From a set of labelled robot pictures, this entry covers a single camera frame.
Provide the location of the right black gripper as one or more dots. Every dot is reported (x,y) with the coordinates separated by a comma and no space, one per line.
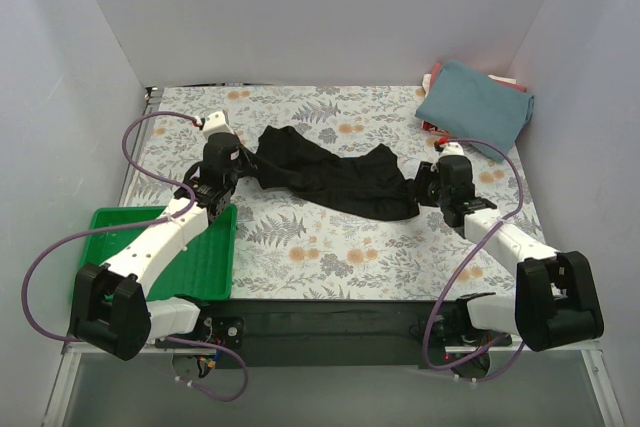
(423,184)

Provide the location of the floral patterned table mat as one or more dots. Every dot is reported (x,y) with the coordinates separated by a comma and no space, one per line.
(291,249)

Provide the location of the folded teal t shirt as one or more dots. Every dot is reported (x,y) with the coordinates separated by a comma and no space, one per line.
(469,104)

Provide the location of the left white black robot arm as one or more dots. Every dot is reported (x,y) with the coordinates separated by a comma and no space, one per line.
(110,309)

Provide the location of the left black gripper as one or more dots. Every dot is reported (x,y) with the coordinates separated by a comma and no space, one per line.
(242,159)

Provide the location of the green plastic tray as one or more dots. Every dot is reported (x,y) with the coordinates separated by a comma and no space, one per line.
(202,271)

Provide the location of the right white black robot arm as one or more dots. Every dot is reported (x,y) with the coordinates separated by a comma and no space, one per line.
(555,302)

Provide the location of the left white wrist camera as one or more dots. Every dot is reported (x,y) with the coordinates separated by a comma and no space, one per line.
(215,122)

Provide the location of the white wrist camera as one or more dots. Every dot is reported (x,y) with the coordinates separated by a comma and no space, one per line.
(215,122)
(447,147)

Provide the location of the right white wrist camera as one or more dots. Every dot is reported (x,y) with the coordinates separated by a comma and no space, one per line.
(447,147)

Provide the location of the black t shirt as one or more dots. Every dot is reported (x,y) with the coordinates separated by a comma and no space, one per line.
(370,186)

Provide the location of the folded red t shirt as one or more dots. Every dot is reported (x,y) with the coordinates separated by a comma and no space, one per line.
(431,127)

